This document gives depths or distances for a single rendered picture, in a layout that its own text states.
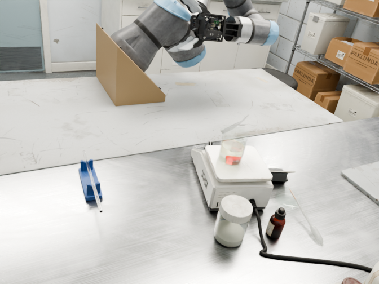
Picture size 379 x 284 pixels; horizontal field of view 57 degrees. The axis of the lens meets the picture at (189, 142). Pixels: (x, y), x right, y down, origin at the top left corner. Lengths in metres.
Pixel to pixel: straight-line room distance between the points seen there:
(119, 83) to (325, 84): 2.63
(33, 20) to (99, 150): 2.71
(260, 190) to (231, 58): 2.99
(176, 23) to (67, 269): 0.78
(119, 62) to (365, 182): 0.72
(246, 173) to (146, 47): 0.56
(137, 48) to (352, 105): 2.30
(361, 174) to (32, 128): 0.85
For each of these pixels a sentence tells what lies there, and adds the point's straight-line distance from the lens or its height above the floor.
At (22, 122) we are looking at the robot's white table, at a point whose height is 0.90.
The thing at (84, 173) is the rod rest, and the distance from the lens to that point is 0.79.
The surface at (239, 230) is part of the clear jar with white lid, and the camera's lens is 0.65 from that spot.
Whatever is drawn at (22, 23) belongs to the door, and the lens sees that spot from 3.52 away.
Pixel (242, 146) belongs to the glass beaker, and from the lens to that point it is 0.70.
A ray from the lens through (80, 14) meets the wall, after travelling 3.57.
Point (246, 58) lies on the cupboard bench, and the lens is 3.77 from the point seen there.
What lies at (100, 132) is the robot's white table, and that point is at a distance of 0.95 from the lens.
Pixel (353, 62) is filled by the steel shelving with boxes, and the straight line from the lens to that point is 3.09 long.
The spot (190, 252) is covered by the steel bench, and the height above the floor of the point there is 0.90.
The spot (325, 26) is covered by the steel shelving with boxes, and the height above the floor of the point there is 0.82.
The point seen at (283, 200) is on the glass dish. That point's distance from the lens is 0.79.
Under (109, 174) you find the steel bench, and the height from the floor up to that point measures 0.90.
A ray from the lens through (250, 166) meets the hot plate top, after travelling 0.74.
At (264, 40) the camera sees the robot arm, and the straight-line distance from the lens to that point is 1.13.
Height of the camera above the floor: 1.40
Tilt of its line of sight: 32 degrees down
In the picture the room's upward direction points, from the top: 9 degrees clockwise
